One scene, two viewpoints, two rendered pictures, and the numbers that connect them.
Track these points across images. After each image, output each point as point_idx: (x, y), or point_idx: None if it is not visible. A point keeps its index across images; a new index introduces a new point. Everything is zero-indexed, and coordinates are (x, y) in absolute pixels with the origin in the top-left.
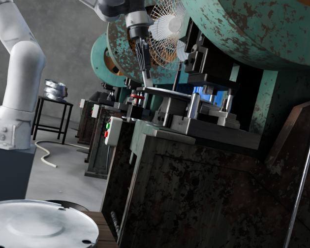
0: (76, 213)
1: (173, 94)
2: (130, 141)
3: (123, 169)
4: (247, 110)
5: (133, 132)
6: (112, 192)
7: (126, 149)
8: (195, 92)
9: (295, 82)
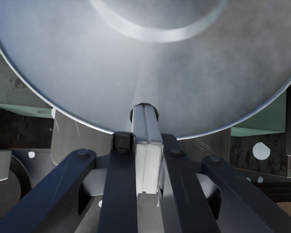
0: None
1: (268, 46)
2: (2, 110)
3: (30, 120)
4: None
5: (5, 109)
6: (45, 135)
7: (12, 120)
8: None
9: None
